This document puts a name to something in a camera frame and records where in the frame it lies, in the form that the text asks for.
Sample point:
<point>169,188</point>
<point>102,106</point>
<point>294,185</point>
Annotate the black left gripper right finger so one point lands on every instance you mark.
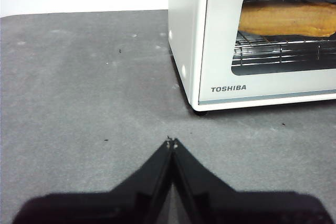
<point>236,208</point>

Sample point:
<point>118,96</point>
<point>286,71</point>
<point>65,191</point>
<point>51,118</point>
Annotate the cream Toshiba toaster oven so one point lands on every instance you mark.
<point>186,24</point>

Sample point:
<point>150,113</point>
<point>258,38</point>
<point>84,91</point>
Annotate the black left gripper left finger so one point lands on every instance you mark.
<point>105,208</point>

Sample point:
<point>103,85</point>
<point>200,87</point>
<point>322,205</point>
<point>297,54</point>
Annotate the yellow corn cob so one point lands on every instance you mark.
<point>288,19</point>

